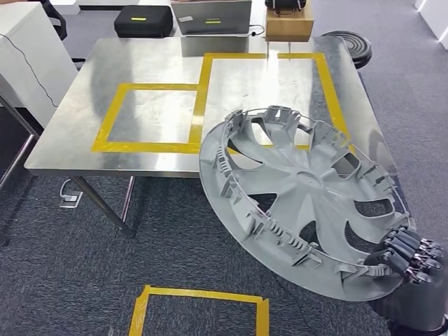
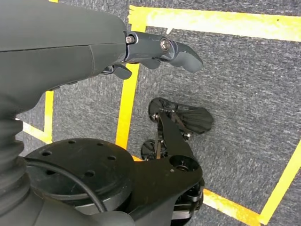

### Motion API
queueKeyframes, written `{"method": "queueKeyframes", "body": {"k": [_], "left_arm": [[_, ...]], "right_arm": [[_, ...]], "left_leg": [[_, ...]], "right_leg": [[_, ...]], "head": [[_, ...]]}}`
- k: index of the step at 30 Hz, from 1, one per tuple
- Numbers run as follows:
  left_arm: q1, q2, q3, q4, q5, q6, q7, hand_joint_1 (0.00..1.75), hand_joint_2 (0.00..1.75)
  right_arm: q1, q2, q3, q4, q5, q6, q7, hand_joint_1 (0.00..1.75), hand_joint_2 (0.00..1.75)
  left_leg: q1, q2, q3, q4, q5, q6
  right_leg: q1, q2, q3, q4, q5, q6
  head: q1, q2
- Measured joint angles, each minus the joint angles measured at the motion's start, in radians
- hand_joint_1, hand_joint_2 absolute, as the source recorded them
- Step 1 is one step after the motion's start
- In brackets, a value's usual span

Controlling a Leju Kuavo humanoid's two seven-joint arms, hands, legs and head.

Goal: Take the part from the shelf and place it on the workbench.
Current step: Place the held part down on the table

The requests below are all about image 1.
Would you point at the white power strip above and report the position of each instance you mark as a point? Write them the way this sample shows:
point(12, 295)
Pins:
point(70, 198)

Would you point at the black handheld controller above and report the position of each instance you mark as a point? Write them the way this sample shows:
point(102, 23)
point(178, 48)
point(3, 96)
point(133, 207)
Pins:
point(285, 3)

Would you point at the steel workbench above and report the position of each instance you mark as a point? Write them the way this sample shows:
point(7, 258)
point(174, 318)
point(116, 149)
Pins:
point(139, 60)

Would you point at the yellow tape square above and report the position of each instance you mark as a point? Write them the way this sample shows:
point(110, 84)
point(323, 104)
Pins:
point(203, 293)

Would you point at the grey laptop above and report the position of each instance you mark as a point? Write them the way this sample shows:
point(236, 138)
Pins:
point(210, 16)

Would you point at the brown cardboard box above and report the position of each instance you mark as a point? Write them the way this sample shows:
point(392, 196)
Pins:
point(289, 28)

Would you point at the white cabinet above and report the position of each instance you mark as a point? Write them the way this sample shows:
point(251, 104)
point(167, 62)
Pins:
point(434, 18)
point(35, 37)

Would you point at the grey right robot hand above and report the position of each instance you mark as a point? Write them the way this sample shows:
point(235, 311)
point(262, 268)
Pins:
point(423, 306)

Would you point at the black round stool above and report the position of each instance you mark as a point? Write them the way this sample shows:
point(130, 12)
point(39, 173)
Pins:
point(350, 46)

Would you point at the black zip case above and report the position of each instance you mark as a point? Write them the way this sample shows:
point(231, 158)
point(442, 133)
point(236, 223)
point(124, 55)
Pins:
point(143, 21)

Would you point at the grey plastic wheel cover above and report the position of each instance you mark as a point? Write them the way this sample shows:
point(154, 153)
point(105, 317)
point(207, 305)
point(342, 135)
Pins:
point(308, 185)

